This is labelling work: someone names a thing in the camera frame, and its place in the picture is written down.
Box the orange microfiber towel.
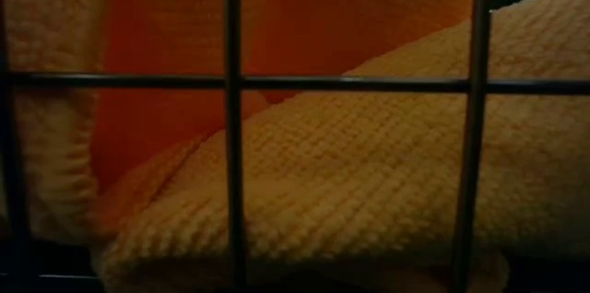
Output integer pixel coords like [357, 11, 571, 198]
[0, 0, 110, 246]
[89, 0, 590, 293]
[89, 0, 476, 193]

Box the green wire basket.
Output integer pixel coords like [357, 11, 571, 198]
[0, 0, 590, 293]

